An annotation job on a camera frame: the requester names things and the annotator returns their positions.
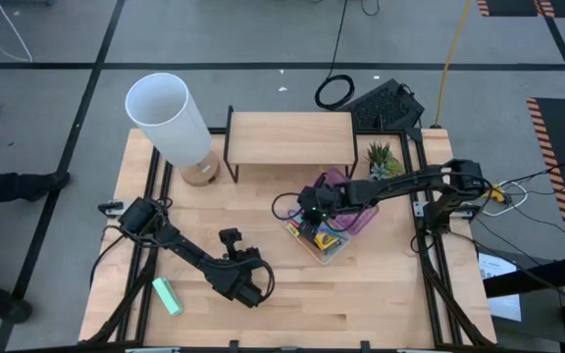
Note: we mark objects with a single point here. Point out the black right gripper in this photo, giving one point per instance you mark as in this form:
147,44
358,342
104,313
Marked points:
319,203

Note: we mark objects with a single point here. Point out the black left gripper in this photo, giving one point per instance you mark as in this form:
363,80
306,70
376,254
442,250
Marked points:
238,279

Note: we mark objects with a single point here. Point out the clear pencil case purple lid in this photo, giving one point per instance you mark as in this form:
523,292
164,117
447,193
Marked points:
361,220

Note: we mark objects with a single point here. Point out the mint green stapler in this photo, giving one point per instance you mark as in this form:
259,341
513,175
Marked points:
167,295

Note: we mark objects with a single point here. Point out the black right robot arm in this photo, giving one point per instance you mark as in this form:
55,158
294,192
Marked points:
410,184

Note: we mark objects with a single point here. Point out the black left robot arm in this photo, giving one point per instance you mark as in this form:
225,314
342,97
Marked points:
184,245

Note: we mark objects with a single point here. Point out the wooden shelf riser black legs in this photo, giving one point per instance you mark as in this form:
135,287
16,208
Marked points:
290,137

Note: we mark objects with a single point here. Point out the succulent plant in black pot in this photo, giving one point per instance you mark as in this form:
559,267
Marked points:
380,154

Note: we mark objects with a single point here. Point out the white shade lamp wooden base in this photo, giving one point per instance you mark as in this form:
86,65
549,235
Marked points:
165,117

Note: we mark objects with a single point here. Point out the black perforated computer box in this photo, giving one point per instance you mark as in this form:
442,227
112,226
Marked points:
385,105

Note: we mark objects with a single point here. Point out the white paper sheet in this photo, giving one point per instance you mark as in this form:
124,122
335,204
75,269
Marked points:
493,265

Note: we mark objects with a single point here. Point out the black metal beam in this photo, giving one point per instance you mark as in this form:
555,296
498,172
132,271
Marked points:
547,274

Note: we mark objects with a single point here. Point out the large hazard-striped black mat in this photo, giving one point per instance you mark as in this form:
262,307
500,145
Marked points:
557,122

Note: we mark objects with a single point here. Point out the small hazard-striped black mat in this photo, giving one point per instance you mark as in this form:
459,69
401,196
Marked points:
508,7

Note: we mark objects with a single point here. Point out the black metal table frame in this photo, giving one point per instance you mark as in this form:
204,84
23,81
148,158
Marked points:
427,274

